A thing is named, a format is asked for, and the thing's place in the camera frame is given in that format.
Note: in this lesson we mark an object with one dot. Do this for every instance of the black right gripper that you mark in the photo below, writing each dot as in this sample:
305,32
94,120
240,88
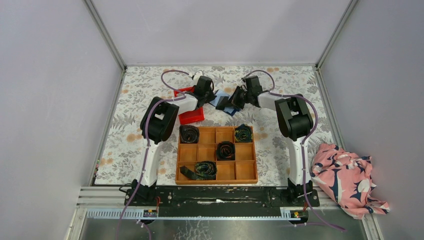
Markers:
233,102

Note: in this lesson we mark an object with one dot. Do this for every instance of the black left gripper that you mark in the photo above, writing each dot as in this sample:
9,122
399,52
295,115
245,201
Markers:
209,97

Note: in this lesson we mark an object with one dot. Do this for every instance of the red plastic bin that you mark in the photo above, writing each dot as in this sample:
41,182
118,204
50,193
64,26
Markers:
190,117

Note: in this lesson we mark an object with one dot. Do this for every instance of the navy blue card holder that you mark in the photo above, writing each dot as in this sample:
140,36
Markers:
221,97

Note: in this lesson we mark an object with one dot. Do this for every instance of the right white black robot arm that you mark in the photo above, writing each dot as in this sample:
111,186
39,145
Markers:
295,122

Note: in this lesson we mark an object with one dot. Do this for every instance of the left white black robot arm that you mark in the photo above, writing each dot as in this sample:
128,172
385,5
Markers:
158,124

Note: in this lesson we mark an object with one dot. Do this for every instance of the rolled dark tie top left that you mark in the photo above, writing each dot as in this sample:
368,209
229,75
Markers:
189,134

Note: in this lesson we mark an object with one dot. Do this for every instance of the rolled dark tie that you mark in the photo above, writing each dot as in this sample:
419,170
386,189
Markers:
189,134
225,151

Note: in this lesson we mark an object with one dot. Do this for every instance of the rolled dark tie centre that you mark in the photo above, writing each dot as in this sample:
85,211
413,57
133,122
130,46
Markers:
225,151

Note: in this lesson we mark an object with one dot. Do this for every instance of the wooden compartment tray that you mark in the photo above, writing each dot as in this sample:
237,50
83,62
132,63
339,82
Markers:
243,170

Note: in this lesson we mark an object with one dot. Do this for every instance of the rolled green tie bottom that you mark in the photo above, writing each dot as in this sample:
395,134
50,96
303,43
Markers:
202,171

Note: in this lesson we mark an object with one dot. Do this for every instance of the pink floral cloth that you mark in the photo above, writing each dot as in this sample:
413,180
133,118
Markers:
346,178

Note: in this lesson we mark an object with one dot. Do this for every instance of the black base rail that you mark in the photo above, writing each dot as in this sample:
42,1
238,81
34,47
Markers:
220,201

